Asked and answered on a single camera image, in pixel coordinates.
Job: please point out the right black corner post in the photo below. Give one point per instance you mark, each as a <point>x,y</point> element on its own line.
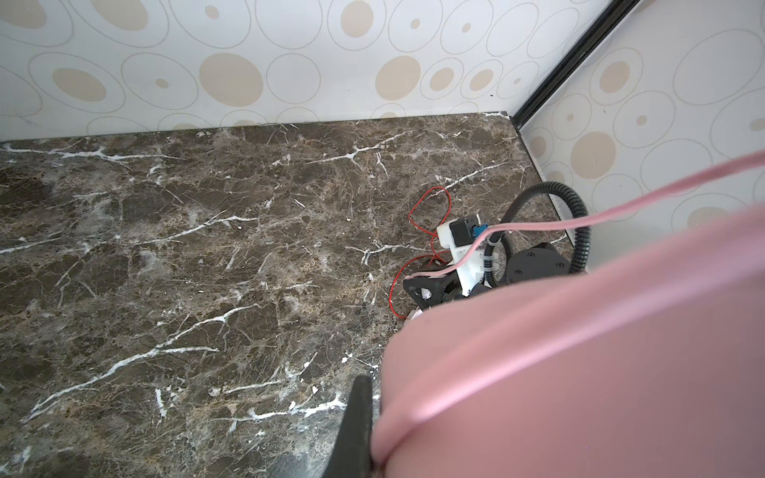
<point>592,38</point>

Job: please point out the pink headset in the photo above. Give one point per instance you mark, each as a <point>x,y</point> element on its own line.
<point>651,366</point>

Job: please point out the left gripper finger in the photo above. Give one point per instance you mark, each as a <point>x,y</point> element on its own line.
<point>351,455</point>

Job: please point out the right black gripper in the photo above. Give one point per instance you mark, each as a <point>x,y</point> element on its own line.
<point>429,292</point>

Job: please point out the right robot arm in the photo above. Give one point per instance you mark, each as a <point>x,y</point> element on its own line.
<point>508,259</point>

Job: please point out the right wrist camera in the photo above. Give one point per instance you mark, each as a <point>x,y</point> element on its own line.
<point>457,236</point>

